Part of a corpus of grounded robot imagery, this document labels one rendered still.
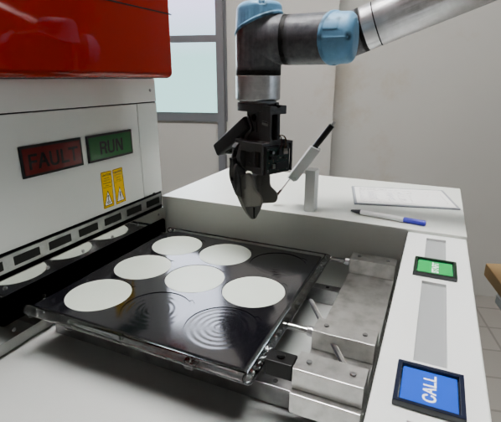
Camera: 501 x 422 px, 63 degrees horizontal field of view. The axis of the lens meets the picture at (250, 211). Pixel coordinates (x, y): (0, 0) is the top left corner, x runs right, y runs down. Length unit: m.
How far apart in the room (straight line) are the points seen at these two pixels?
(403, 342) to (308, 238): 0.40
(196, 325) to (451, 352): 0.31
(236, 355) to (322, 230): 0.37
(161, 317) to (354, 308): 0.29
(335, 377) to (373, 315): 0.19
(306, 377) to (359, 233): 0.37
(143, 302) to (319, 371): 0.29
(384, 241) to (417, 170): 1.69
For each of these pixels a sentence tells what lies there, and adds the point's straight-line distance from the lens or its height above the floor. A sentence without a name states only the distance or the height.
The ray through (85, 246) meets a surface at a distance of 0.79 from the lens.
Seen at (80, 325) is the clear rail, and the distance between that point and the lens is 0.62.
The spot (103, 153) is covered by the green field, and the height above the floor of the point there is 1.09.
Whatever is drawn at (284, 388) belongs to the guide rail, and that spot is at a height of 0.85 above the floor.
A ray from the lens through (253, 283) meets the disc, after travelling 0.68.
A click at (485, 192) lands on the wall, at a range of 2.58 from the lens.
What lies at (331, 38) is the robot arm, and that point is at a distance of 0.65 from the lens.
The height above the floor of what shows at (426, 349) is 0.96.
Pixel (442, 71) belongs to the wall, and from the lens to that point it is 2.43.
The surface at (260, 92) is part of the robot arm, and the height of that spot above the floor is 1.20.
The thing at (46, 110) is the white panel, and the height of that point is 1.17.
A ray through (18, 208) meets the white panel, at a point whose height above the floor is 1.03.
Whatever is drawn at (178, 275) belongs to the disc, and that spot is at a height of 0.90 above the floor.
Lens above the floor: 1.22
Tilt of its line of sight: 18 degrees down
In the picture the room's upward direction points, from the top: straight up
